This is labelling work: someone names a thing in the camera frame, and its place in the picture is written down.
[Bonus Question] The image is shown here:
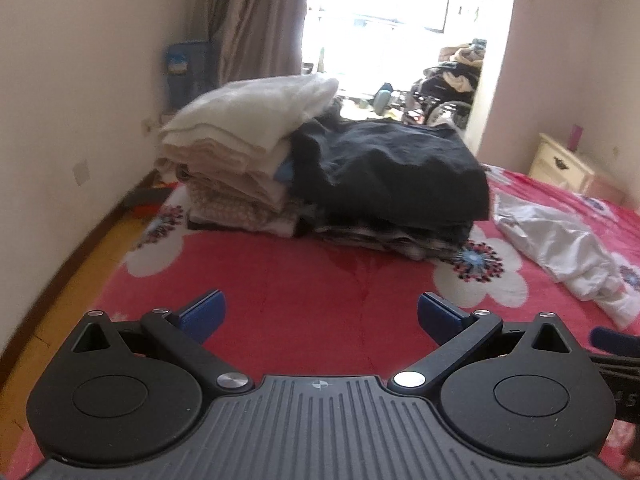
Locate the stack of folded beige clothes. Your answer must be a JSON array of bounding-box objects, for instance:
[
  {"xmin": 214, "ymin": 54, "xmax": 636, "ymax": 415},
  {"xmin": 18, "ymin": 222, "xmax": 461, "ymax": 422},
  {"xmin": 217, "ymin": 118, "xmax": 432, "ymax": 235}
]
[{"xmin": 154, "ymin": 140, "xmax": 301, "ymax": 238}]

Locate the pink floral blanket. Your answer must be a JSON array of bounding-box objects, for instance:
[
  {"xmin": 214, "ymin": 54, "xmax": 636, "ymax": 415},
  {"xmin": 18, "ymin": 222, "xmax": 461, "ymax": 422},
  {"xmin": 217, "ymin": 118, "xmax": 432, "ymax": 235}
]
[{"xmin": 15, "ymin": 162, "xmax": 640, "ymax": 480}]

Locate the pile of clothes on wheelchair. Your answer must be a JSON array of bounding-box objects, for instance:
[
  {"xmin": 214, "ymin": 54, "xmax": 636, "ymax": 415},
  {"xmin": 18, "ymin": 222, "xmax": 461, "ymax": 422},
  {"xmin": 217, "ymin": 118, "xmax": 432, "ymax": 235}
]
[{"xmin": 439, "ymin": 36, "xmax": 489, "ymax": 92}]

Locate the dark blue-grey garment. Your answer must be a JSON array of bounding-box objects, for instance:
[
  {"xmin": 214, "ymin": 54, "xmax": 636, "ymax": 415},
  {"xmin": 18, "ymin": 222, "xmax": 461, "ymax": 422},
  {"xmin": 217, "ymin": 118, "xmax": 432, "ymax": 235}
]
[{"xmin": 289, "ymin": 116, "xmax": 492, "ymax": 223}]

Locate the red object on floor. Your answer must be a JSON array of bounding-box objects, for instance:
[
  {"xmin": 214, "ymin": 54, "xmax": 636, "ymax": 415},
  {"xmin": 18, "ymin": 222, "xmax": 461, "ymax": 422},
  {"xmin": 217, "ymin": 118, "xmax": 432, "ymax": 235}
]
[{"xmin": 131, "ymin": 186, "xmax": 177, "ymax": 218}]

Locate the grey-brown curtain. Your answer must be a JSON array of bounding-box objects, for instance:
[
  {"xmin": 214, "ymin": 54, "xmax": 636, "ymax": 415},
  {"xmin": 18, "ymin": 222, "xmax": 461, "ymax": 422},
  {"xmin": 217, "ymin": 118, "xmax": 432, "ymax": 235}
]
[{"xmin": 189, "ymin": 0, "xmax": 312, "ymax": 92}]

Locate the cream nightstand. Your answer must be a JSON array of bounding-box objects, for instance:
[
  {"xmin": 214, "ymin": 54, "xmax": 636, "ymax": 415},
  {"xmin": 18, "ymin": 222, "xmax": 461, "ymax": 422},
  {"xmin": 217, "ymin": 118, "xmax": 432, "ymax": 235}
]
[{"xmin": 527, "ymin": 132, "xmax": 627, "ymax": 203}]

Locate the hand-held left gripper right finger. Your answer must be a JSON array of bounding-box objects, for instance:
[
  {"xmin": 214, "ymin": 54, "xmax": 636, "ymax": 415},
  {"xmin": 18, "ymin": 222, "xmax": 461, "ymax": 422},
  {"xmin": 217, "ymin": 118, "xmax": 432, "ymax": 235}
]
[{"xmin": 389, "ymin": 291, "xmax": 577, "ymax": 394}]

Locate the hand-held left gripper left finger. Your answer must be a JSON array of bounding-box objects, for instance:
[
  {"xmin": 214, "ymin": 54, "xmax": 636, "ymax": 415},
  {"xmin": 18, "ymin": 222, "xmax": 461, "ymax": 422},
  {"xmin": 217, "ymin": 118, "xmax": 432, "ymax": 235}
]
[{"xmin": 74, "ymin": 288, "xmax": 250, "ymax": 394}]

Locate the white fluffy folded cloth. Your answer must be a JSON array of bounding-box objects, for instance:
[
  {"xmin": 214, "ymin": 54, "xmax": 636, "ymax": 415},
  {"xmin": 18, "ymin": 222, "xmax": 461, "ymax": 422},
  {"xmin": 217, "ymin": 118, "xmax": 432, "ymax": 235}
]
[{"xmin": 159, "ymin": 73, "xmax": 342, "ymax": 163}]

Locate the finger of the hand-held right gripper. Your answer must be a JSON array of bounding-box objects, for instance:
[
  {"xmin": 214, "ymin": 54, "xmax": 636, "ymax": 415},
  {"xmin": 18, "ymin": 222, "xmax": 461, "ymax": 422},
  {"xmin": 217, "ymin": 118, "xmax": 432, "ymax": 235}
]
[{"xmin": 589, "ymin": 326, "xmax": 640, "ymax": 357}]

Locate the folded plaid garment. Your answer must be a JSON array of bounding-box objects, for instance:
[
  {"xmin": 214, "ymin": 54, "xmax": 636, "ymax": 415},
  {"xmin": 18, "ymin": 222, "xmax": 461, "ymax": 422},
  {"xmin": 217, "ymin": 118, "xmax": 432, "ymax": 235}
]
[{"xmin": 295, "ymin": 210, "xmax": 473, "ymax": 263}]

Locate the blue container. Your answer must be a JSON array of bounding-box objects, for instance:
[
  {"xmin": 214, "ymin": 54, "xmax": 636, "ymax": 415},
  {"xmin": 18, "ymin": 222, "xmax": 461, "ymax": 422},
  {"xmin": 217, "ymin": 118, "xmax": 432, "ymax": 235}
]
[{"xmin": 164, "ymin": 39, "xmax": 222, "ymax": 111}]

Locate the crumpled white garment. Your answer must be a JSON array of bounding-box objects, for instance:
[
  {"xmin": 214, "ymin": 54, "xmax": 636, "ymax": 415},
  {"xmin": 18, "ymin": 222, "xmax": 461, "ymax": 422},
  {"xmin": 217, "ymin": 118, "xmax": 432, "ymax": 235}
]
[{"xmin": 492, "ymin": 191, "xmax": 640, "ymax": 330}]

